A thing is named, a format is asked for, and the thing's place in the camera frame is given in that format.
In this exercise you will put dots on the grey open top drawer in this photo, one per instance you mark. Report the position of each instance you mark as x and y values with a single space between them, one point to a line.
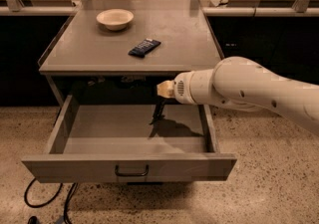
88 142

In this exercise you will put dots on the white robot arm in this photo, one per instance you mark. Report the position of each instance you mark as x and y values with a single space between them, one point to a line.
237 83

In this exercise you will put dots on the black chocolate rxbar wrapper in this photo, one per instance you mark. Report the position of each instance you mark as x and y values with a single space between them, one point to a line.
157 115

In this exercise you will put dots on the grey metal cabinet table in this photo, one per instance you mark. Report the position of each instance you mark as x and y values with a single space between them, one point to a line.
86 50

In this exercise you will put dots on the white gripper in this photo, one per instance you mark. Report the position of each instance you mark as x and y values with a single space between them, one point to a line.
179 88

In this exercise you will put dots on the blue snack bar wrapper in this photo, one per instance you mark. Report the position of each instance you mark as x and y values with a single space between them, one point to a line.
144 47

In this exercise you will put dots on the white horizontal rail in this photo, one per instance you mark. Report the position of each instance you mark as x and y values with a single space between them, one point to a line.
207 11

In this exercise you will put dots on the white ceramic bowl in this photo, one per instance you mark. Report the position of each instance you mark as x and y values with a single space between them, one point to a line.
115 19

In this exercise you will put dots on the black drawer handle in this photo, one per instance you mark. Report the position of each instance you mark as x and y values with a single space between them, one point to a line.
131 172

